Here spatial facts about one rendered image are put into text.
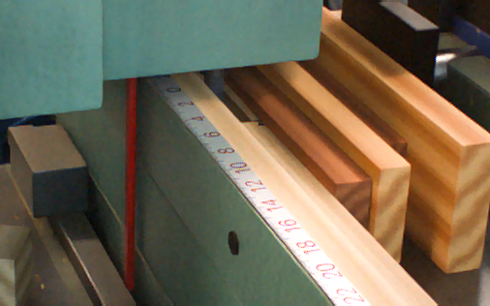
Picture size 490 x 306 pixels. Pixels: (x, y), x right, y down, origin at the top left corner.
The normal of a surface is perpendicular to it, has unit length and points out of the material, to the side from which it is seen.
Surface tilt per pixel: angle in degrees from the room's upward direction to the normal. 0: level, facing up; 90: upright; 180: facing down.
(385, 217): 90
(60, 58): 90
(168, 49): 90
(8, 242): 0
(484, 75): 0
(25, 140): 0
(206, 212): 90
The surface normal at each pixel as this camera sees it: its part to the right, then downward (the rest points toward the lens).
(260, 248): -0.94, 0.12
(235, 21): 0.33, 0.42
